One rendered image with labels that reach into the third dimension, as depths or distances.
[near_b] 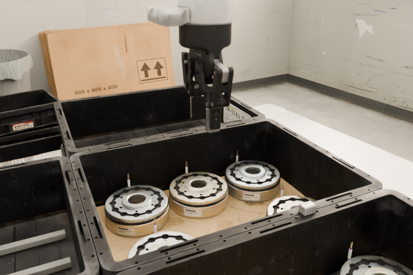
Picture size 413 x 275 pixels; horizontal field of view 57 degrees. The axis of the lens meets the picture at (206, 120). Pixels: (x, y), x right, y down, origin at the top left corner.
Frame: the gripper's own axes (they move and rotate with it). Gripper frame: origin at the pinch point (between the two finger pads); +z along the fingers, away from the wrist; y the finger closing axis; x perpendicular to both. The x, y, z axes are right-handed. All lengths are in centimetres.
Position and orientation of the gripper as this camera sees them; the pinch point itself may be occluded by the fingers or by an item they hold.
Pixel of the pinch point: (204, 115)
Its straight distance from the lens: 58.3
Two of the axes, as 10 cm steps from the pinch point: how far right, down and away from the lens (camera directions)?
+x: -9.1, 1.4, -3.8
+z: 0.0, 9.3, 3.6
